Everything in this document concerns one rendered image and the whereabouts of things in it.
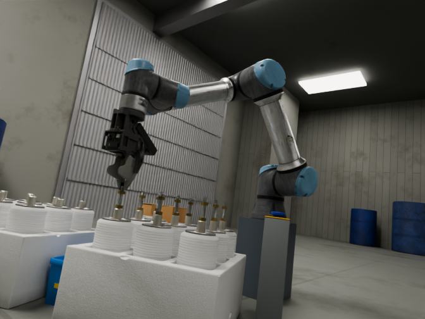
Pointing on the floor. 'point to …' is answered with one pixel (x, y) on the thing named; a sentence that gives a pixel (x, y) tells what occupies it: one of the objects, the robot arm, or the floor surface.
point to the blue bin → (54, 279)
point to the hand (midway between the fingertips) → (124, 185)
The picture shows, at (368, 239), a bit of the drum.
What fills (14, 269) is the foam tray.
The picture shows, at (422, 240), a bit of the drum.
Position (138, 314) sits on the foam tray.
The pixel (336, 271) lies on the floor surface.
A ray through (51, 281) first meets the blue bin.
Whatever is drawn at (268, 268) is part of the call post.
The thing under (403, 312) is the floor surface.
